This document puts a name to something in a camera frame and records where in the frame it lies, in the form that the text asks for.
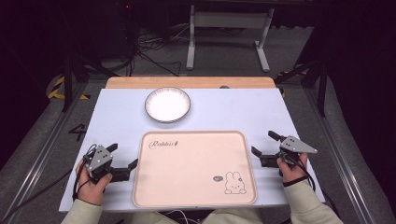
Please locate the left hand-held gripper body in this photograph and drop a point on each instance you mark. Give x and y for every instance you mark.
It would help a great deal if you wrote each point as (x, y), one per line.
(99, 159)

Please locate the pale blue table mat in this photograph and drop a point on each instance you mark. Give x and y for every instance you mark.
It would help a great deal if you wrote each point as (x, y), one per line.
(118, 118)

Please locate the aluminium floor rail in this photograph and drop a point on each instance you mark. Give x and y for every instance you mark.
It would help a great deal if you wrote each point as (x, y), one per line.
(339, 161)
(46, 149)

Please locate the black tripod stand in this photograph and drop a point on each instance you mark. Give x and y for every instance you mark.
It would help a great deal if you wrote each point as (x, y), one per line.
(322, 90)
(67, 84)

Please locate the black wristband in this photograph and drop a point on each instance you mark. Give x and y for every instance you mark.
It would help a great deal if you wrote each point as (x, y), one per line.
(294, 181)

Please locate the white plate with dark rim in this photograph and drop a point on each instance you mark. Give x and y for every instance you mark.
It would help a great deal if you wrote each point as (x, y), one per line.
(167, 104)

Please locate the person's right hand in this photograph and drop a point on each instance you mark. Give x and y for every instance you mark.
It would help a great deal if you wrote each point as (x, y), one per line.
(292, 173)

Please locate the person's left hand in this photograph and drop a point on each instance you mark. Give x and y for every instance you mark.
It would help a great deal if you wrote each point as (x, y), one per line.
(91, 189)

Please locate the white metal stand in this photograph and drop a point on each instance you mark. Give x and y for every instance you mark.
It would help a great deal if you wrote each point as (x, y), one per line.
(229, 19)

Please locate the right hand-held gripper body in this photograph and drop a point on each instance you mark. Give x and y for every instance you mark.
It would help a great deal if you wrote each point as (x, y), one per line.
(294, 146)

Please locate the pink tray with rabbit print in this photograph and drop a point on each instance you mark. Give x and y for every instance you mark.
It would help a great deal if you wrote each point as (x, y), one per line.
(193, 174)

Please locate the yellow and black floor tape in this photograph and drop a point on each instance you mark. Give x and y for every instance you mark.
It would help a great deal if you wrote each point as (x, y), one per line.
(283, 74)

